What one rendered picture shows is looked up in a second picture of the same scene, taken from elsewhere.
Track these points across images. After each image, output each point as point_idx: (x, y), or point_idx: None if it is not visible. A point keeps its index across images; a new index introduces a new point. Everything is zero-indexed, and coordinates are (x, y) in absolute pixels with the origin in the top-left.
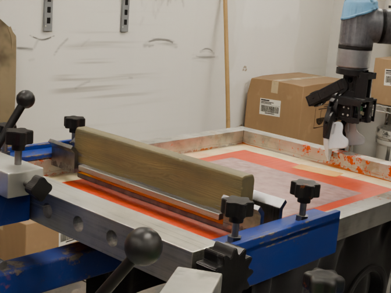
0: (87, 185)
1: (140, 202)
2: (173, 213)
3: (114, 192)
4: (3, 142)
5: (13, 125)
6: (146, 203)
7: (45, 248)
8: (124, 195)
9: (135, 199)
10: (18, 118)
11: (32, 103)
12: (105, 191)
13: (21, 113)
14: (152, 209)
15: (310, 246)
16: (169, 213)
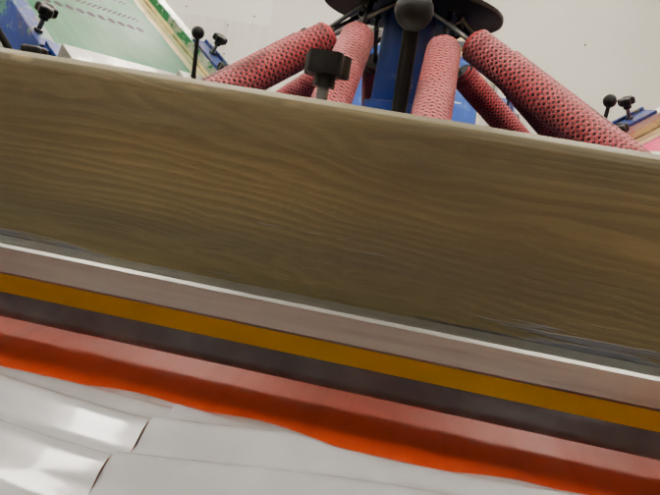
0: (657, 461)
1: (301, 397)
2: (94, 356)
3: (498, 442)
4: (393, 101)
5: (398, 67)
6: (269, 394)
7: None
8: (421, 426)
9: (339, 409)
10: (400, 53)
11: (395, 13)
12: (526, 436)
13: (402, 39)
14: (199, 361)
15: None
16: (112, 351)
